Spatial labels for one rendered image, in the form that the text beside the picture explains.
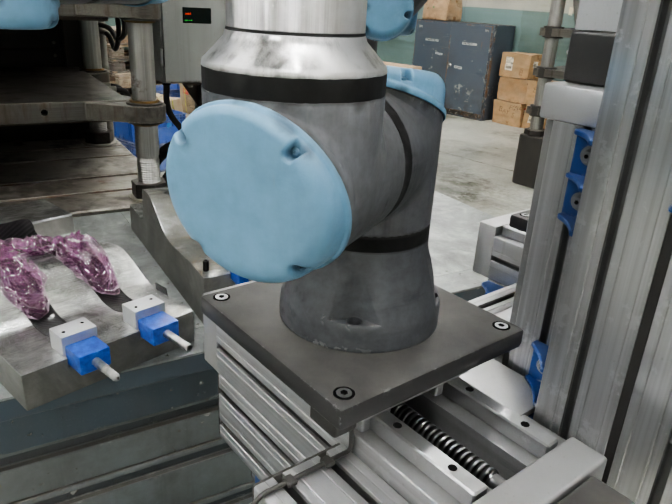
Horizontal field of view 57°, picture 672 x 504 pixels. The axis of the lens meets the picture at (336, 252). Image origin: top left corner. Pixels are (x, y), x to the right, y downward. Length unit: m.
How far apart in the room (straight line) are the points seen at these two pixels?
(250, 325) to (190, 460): 0.66
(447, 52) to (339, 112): 7.90
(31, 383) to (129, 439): 0.27
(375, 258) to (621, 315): 0.21
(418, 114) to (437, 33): 7.88
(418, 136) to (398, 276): 0.12
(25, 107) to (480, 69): 6.72
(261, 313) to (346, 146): 0.26
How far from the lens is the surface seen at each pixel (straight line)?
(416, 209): 0.51
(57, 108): 1.71
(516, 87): 7.84
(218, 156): 0.36
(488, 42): 7.91
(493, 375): 0.70
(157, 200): 1.27
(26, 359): 0.92
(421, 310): 0.54
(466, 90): 8.08
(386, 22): 0.80
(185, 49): 1.83
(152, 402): 1.07
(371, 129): 0.38
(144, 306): 0.95
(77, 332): 0.90
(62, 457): 1.10
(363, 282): 0.52
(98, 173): 2.01
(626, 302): 0.56
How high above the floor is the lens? 1.32
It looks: 22 degrees down
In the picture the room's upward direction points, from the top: 3 degrees clockwise
